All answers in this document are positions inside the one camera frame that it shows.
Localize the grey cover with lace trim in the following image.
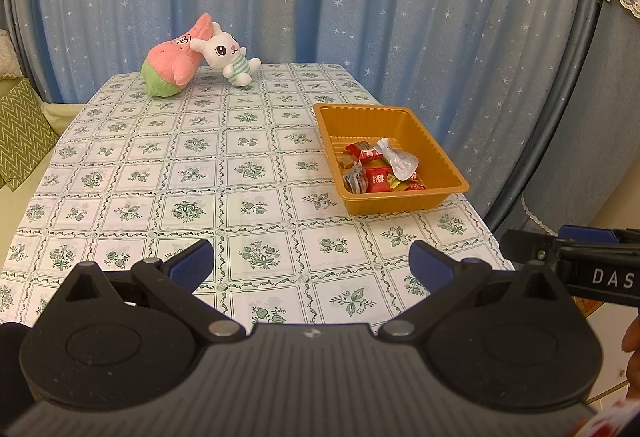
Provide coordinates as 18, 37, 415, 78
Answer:
520, 0, 640, 238

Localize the orange plastic tray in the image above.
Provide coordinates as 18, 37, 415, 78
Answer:
313, 103, 471, 216

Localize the white rabbit plush toy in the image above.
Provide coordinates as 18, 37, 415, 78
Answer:
189, 22, 262, 88

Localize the light green sofa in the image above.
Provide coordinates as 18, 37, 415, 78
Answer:
0, 77, 87, 268

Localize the pink starfish plush toy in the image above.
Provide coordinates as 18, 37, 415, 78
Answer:
141, 14, 213, 98

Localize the square red snack packet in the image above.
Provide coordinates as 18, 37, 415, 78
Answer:
364, 167, 394, 194

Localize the red white printed clothing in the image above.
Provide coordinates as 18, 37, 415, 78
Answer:
570, 399, 632, 437

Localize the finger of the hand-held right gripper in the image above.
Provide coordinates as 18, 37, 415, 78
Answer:
501, 229, 568, 269
557, 225, 640, 247

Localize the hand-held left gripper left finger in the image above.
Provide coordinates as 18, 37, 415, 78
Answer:
54, 239, 248, 344

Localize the green zigzag pillow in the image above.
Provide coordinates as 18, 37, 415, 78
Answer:
0, 77, 59, 191

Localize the person's right hand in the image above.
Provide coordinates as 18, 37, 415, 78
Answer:
622, 316, 640, 393

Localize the beige pillow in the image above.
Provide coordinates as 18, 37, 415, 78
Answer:
0, 30, 19, 79

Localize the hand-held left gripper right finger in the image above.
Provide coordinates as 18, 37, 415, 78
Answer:
377, 240, 571, 344

